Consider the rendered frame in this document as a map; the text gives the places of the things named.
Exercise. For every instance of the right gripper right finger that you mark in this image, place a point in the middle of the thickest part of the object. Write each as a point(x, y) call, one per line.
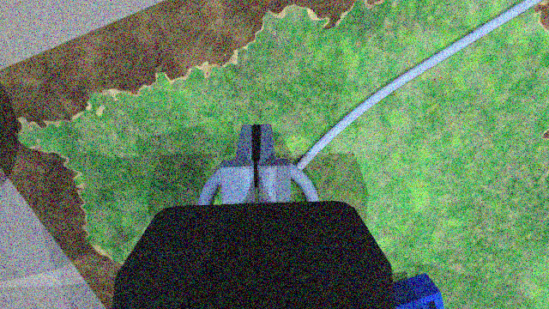
point(273, 175)

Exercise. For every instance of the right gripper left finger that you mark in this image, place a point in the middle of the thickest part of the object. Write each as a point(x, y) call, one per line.
point(238, 178)

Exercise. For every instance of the white ring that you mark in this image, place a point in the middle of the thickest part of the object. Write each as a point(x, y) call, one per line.
point(297, 175)

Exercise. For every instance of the blue tray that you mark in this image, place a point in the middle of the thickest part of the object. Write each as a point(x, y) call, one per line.
point(415, 291)

